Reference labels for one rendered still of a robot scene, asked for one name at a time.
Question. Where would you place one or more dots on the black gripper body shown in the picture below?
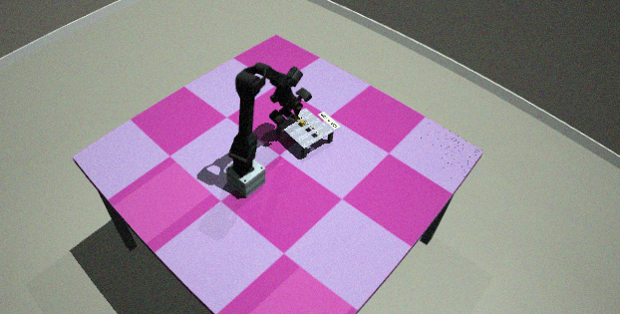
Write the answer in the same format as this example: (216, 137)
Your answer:
(288, 106)

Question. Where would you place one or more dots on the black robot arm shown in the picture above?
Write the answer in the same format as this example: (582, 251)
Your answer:
(247, 87)

